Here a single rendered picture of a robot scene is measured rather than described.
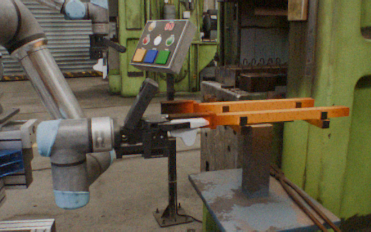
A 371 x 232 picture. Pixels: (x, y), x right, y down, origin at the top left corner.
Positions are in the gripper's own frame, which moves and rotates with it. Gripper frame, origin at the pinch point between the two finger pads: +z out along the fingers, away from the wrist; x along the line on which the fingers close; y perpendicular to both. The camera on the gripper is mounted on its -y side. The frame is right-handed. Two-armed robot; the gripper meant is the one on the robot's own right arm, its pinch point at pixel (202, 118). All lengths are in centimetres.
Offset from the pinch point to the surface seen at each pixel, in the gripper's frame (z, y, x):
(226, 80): 31, 2, -70
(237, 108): 12.9, 0.5, -10.6
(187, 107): -0.7, -0.4, -11.5
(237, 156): 28, 28, -47
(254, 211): 14.9, 26.3, -2.0
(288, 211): 23.7, 26.3, 0.1
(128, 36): 33, -7, -549
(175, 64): 17, -2, -107
